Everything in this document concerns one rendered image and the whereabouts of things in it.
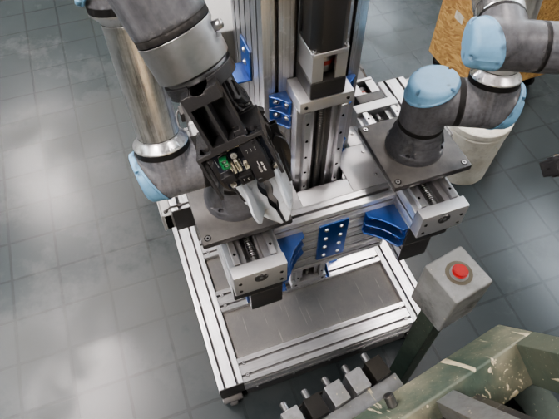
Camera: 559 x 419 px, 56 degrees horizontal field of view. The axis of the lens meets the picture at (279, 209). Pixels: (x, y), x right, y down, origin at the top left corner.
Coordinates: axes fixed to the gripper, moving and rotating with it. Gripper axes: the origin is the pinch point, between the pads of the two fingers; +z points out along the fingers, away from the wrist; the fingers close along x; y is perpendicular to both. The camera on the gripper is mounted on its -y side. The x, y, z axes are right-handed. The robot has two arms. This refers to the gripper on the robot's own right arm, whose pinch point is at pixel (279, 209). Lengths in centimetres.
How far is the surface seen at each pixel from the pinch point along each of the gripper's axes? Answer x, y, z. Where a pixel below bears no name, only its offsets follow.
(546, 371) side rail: 31, -16, 79
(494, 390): 20, -17, 81
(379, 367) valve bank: -3, -32, 78
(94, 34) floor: -99, -296, 19
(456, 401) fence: 11, -12, 71
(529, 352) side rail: 30, -20, 77
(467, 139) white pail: 65, -149, 107
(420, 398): 4, -17, 73
